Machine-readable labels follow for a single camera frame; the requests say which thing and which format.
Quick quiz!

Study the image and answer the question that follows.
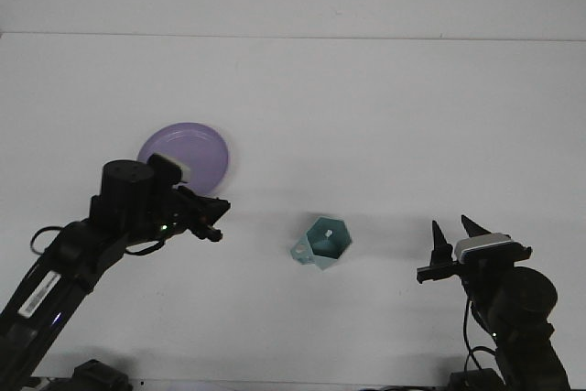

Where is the pale blue hexagonal cup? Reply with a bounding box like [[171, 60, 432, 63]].
[[288, 214, 353, 272]]

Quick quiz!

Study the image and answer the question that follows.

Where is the pale purple round plate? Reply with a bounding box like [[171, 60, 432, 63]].
[[136, 121, 231, 198]]

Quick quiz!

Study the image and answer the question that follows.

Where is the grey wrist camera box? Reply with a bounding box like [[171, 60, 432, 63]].
[[453, 231, 514, 265], [146, 152, 191, 186]]

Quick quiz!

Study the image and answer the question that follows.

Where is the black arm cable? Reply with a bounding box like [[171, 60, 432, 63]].
[[461, 297, 498, 378], [30, 224, 167, 256]]

